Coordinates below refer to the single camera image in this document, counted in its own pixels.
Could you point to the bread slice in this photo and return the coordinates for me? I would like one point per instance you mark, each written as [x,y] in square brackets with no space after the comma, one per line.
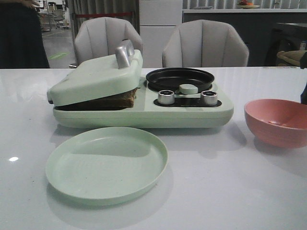
[121,100]

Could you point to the black round frying pan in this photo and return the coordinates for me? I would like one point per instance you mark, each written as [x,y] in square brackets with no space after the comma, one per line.
[172,78]

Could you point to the white refrigerator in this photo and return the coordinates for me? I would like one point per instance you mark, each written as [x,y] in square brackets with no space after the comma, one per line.
[158,19]

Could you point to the left grey upholstered chair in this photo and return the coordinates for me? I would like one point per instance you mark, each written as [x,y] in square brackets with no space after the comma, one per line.
[99,37]

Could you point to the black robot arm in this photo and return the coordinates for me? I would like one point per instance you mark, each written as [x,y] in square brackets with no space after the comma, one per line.
[303,96]

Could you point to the dark grey kitchen counter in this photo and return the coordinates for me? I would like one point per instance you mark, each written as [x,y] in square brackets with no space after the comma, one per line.
[260,29]

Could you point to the person in white shirt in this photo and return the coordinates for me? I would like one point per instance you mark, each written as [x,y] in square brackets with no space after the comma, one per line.
[21,44]

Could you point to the fruit plate on counter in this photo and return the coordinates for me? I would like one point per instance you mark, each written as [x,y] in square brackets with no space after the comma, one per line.
[245,4]

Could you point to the silver control knob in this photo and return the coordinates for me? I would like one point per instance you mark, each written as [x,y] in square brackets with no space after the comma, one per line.
[166,97]
[208,98]

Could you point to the pink bowl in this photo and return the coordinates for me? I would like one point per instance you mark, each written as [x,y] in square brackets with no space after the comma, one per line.
[281,123]

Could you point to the left silver control knob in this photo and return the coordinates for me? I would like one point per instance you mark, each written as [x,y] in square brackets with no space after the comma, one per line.
[166,97]

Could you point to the beige cushion at right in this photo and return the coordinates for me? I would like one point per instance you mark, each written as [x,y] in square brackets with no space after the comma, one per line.
[296,58]

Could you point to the mint green pan handle knob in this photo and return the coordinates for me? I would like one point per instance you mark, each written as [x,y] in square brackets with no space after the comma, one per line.
[188,89]

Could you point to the mint green breakfast maker lid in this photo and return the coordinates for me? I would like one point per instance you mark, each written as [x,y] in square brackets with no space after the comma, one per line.
[100,77]

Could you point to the mint green round plate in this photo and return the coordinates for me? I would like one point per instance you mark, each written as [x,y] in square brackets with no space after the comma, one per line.
[107,166]

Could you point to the right silver control knob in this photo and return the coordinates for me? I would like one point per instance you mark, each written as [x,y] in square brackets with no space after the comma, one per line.
[208,98]

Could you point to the mint green breakfast maker base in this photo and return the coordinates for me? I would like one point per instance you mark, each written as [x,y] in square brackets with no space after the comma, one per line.
[186,112]

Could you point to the right grey upholstered chair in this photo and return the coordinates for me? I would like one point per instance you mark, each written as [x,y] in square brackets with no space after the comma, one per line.
[205,43]

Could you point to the grey pleated curtain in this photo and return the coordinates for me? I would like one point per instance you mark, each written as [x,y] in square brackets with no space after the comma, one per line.
[106,7]

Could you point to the grey upholstered chair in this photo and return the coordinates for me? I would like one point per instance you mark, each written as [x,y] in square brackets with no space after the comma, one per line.
[99,37]
[205,43]

